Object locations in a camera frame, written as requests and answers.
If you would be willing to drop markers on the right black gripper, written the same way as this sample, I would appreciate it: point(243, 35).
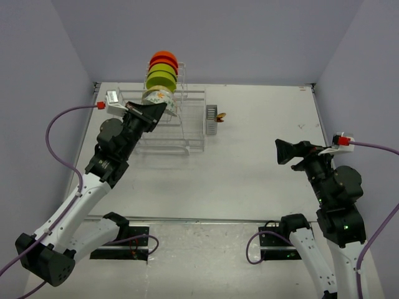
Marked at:
point(286, 150)

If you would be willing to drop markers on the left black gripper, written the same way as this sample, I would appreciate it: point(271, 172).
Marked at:
point(154, 111)

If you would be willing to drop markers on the white floral ceramic bowl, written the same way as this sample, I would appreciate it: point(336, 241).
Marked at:
point(157, 96)

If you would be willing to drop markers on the yellow sun pattern bowl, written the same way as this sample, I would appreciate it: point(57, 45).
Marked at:
point(157, 88)

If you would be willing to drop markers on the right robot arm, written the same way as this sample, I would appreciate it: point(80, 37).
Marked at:
point(337, 190)

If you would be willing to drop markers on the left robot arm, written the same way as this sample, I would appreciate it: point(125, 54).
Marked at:
point(52, 251)

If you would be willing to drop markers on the front lime green bowl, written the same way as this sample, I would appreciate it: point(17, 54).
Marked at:
point(161, 78)

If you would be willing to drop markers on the lime green bowl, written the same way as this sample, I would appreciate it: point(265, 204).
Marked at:
point(161, 78)
point(163, 67)

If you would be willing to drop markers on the rear lime green bowl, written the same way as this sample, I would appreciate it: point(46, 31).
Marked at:
point(163, 67)

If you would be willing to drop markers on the front orange bowl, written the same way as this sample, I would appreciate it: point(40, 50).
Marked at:
point(162, 61)

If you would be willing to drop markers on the orange bowl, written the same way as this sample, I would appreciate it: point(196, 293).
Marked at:
point(165, 55)
point(162, 61)

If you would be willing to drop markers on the rear orange bowl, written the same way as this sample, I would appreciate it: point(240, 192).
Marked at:
point(165, 55)

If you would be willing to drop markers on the grey cutlery holder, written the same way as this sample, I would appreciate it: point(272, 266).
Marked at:
point(210, 119)

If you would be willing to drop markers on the small brown object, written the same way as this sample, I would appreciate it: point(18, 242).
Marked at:
point(220, 117)

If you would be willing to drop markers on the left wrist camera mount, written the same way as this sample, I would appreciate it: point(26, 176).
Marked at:
point(112, 105)

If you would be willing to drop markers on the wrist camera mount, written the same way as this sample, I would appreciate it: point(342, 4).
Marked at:
point(112, 105)
point(341, 144)

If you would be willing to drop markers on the white wire dish rack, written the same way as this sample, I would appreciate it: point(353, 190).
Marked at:
point(182, 134)

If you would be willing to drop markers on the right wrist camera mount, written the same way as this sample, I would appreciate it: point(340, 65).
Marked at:
point(341, 144)

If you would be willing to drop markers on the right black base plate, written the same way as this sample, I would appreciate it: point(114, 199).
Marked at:
point(274, 248)

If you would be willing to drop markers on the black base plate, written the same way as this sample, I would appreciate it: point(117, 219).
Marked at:
point(274, 248)
point(131, 250)

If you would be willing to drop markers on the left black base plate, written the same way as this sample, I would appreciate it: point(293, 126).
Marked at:
point(131, 250)

